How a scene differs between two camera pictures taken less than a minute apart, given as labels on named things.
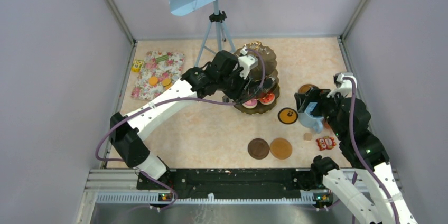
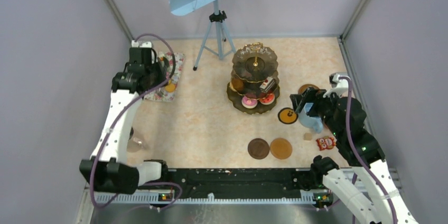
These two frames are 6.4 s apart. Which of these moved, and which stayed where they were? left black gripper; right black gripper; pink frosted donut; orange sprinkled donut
Moved: left black gripper
Stayed: pink frosted donut; orange sprinkled donut; right black gripper
